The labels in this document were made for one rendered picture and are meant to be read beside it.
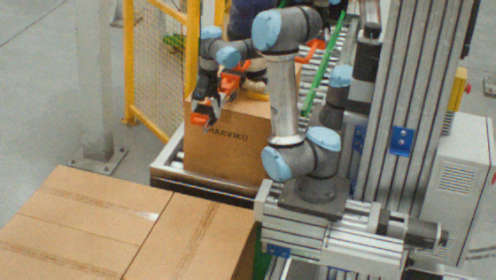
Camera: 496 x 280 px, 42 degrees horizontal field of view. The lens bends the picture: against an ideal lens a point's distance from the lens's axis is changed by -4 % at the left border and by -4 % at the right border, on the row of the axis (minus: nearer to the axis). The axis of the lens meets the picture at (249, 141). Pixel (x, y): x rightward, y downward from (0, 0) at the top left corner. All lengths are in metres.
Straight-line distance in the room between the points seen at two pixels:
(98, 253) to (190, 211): 0.47
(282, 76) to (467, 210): 0.83
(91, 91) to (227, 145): 1.22
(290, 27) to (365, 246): 0.76
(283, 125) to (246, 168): 0.98
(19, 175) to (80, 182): 1.09
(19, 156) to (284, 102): 2.60
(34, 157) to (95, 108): 0.58
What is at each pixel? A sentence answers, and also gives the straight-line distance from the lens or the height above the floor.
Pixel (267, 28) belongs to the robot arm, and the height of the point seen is 1.63.
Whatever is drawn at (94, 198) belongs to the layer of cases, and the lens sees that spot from 3.02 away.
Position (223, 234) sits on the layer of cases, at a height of 0.54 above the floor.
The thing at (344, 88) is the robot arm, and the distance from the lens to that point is 2.57.
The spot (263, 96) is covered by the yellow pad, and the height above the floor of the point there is 0.97.
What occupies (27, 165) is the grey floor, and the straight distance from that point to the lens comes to 4.25.
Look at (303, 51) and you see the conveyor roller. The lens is 4.45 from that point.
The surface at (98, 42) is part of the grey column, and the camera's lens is 3.77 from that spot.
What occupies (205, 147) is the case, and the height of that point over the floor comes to 0.73.
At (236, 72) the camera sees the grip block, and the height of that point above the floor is 1.10.
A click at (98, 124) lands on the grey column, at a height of 0.29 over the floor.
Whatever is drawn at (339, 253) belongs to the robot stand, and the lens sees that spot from 2.20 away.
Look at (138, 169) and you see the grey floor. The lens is 4.13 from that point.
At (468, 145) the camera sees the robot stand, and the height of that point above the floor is 1.23.
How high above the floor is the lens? 2.38
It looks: 33 degrees down
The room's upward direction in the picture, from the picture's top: 5 degrees clockwise
